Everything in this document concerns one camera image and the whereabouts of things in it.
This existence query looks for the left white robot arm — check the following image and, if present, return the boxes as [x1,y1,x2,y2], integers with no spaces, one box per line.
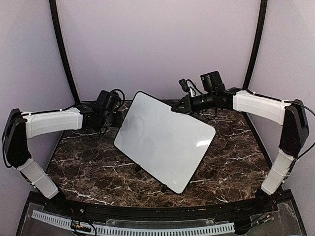
[1,89,126,214]

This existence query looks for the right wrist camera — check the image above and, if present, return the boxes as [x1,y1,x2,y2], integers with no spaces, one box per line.
[178,78,203,97]

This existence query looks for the grey slotted cable duct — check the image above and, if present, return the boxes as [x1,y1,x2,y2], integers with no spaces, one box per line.
[31,210,235,236]

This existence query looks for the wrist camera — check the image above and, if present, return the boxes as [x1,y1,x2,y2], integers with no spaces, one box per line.
[178,78,203,97]
[110,88,126,112]

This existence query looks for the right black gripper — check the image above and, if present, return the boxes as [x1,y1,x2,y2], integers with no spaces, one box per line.
[171,92,215,116]

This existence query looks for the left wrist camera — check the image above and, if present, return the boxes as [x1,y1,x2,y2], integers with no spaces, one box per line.
[110,88,126,112]

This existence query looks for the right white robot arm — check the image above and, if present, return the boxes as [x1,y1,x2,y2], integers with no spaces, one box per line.
[171,71,310,213]

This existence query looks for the right black frame post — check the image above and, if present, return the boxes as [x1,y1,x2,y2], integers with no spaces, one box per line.
[242,0,268,89]

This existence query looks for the white whiteboard black frame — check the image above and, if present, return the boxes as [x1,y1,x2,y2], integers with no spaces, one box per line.
[113,91,216,194]

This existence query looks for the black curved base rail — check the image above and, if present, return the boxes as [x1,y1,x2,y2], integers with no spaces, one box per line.
[44,191,293,224]

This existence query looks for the black frame post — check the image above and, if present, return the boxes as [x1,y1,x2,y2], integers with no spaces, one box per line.
[49,0,80,103]
[242,0,268,89]

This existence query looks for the left black frame post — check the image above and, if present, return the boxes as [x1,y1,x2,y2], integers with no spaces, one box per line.
[49,0,80,103]

